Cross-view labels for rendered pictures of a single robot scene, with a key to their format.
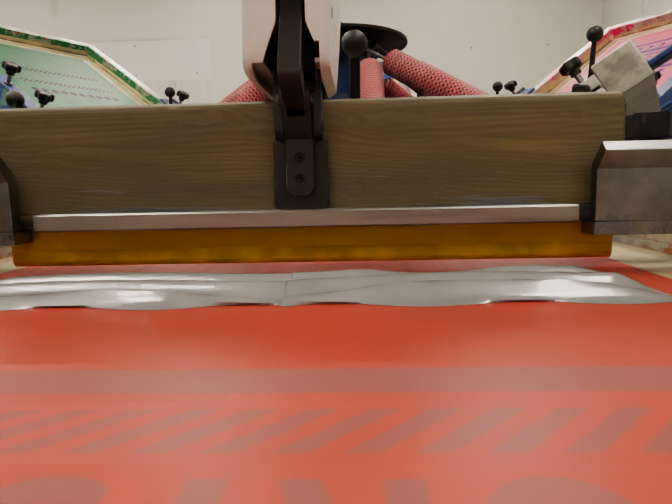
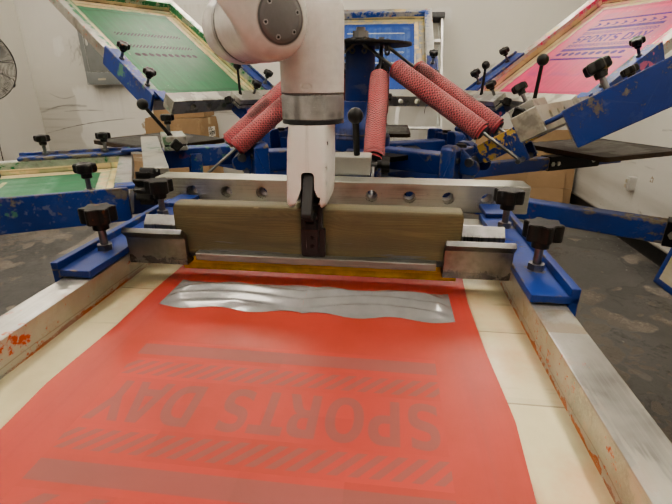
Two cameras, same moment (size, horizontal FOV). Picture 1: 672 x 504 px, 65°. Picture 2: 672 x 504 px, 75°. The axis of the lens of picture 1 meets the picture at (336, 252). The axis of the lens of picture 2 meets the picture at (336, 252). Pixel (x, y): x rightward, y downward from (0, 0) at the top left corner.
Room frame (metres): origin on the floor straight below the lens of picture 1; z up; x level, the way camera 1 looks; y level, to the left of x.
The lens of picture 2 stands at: (-0.21, -0.05, 1.22)
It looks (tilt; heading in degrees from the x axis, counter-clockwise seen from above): 22 degrees down; 4
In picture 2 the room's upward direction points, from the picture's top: straight up
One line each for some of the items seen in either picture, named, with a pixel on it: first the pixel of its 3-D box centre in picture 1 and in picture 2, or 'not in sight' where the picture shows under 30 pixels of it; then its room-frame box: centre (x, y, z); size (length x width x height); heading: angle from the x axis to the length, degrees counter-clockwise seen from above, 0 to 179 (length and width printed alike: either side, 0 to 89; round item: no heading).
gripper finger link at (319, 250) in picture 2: (298, 151); (311, 235); (0.31, 0.02, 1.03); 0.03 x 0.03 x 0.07; 88
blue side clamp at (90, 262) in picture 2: not in sight; (140, 245); (0.39, 0.30, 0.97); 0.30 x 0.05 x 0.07; 178
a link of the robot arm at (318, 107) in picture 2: not in sight; (313, 105); (0.34, 0.02, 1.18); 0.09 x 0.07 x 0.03; 178
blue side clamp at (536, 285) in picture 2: not in sight; (515, 262); (0.36, -0.26, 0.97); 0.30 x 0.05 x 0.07; 178
